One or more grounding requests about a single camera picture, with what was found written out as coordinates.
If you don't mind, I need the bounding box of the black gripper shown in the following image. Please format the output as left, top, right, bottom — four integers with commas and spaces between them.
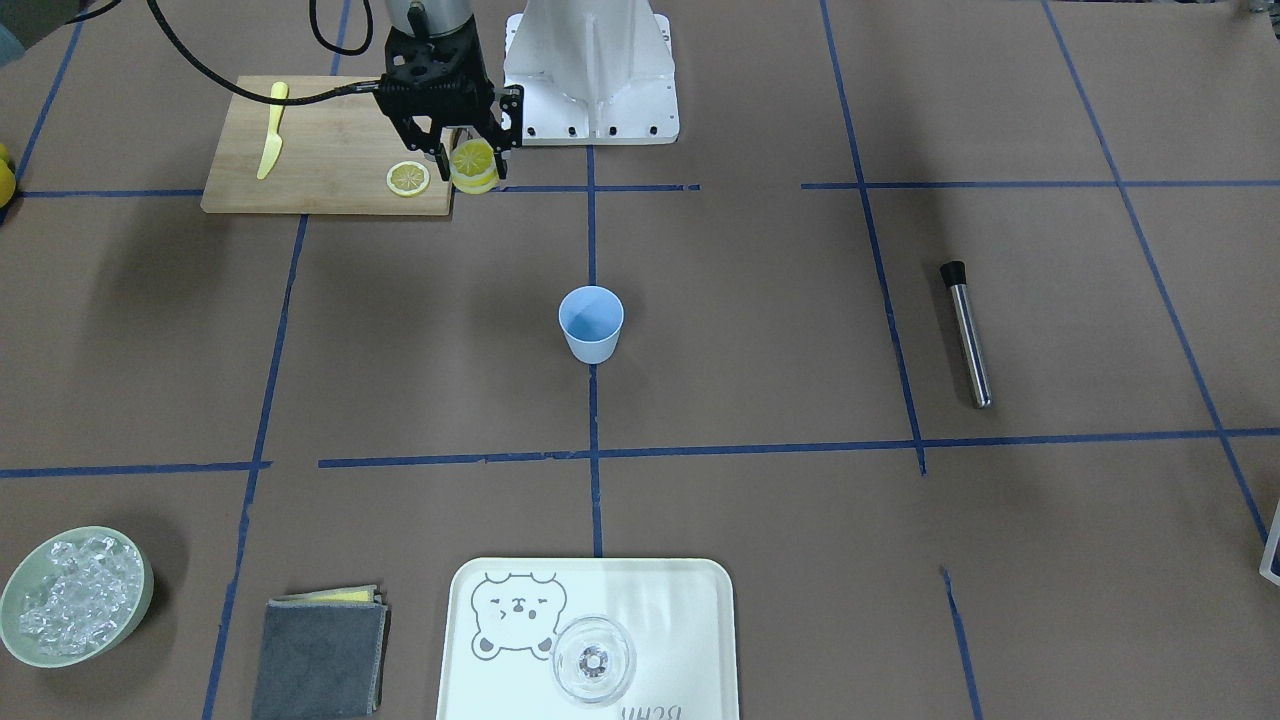
374, 28, 524, 182

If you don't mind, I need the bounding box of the lemon half piece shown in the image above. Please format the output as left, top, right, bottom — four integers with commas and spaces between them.
449, 138, 499, 195

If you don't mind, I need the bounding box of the steel muddler black tip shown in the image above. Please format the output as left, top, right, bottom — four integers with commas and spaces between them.
940, 260, 993, 409

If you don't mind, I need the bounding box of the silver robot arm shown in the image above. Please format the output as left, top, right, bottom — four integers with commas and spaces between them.
372, 1, 524, 181

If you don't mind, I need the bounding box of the thin lemon slice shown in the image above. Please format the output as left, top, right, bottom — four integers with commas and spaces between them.
385, 161, 431, 199

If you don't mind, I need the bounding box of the blue plastic cup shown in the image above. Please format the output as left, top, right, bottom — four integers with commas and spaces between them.
557, 284, 625, 365

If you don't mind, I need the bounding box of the bamboo cutting board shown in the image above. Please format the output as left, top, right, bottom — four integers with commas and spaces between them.
201, 94, 452, 217

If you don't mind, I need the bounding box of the yellow plastic knife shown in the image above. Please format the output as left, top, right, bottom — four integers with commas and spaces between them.
255, 81, 291, 181

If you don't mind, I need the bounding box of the cream bear serving tray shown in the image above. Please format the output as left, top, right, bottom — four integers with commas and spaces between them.
436, 557, 740, 719

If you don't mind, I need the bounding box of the clear wine glass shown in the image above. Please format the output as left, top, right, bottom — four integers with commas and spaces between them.
550, 615, 637, 708

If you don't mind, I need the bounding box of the grey folded cloth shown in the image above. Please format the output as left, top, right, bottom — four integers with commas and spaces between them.
251, 585, 389, 719

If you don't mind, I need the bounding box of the green bowl of ice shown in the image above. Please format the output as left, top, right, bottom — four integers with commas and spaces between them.
3, 527, 155, 669

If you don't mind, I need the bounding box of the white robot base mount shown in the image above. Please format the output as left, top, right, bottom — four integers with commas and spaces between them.
504, 1, 681, 146

